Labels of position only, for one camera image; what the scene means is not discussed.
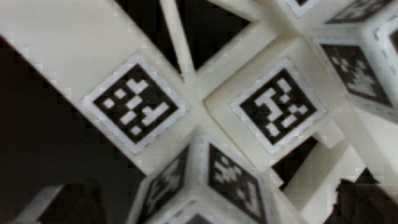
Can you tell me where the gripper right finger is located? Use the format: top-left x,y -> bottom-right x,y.
325,170 -> 398,224

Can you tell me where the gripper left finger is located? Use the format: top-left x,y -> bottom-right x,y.
14,179 -> 106,224

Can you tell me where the white chair leg cube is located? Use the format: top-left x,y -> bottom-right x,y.
128,132 -> 305,224

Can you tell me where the white chair back frame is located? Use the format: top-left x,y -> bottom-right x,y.
0,0 -> 398,224

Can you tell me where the white chair leg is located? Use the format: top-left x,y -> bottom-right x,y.
282,0 -> 398,123

